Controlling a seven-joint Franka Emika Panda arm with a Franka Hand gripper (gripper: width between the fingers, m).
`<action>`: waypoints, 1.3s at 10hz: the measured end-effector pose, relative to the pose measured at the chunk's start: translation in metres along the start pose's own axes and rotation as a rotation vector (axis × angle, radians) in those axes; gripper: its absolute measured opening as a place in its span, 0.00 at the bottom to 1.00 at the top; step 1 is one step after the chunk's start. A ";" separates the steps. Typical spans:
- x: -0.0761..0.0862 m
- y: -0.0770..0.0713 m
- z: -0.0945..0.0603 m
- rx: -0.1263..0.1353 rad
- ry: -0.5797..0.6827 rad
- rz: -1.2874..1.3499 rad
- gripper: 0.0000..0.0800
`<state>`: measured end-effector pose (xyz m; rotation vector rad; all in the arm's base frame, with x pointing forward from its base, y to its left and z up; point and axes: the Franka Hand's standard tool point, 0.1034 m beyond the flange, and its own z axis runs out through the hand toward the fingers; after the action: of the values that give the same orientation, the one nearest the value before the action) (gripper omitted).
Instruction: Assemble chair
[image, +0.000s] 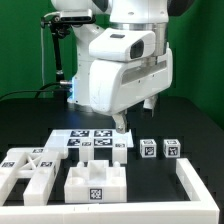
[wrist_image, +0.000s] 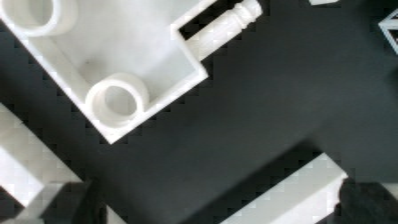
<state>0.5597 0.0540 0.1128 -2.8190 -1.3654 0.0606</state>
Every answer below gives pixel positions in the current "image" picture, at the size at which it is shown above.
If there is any white chair seat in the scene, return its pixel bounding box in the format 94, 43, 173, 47
64, 160, 127, 203

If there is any black cable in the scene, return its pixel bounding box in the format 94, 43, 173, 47
0, 82, 63, 102

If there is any grey camera on stand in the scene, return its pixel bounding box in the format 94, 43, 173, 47
59, 9, 93, 23

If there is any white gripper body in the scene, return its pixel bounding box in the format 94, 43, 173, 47
89, 48, 173, 116

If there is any black camera stand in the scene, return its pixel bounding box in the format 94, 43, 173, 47
35, 14, 72, 100

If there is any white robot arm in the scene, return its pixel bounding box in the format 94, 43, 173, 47
51, 0, 194, 133

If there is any white corner fence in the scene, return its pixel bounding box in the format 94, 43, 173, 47
0, 158, 220, 224

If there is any white chair back frame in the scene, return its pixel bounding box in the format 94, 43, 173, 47
0, 147, 63, 207

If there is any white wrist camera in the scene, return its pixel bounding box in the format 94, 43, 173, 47
89, 28, 155, 62

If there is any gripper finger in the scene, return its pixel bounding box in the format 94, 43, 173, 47
112, 111, 127, 134
143, 95, 158, 116

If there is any white chair nut cube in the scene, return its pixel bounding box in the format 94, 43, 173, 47
163, 139, 181, 158
140, 139, 157, 158

